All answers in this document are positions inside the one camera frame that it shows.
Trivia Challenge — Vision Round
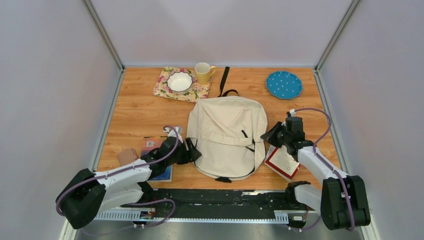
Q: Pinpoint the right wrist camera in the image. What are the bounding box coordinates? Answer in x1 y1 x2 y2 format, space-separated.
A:
286 109 296 118

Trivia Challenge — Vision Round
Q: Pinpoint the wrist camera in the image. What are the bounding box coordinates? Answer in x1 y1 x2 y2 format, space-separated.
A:
164 126 183 143
286 109 296 118

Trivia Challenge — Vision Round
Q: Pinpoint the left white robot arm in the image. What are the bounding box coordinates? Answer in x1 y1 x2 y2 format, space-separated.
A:
55 136 202 229

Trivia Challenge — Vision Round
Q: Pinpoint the red bordered white book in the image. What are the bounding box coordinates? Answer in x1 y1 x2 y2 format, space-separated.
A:
264 145 301 182

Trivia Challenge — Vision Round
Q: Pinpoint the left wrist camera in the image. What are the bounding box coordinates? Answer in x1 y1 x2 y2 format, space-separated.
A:
164 126 183 143

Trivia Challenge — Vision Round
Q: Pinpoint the floral square tray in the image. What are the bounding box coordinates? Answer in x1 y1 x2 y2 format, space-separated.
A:
152 66 213 103

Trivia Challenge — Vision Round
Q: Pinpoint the blue polka dot plate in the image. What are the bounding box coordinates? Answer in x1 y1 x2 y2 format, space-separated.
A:
265 70 303 100

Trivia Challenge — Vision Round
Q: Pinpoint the yellow ceramic mug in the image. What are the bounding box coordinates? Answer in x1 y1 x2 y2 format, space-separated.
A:
194 62 216 85

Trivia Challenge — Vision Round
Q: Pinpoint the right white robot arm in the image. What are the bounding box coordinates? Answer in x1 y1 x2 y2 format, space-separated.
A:
261 116 371 230

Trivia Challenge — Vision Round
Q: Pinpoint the blue sunset cover book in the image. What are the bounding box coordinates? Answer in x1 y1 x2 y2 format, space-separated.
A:
140 136 173 183

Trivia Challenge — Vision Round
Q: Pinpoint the white bowl with dark rim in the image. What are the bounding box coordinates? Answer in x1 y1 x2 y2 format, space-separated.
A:
166 72 193 95

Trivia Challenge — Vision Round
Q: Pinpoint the beige canvas backpack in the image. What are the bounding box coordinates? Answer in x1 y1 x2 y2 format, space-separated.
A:
186 67 268 183

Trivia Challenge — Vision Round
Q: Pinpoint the small brown cardboard box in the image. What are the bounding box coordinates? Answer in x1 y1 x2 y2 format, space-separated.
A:
117 148 139 166

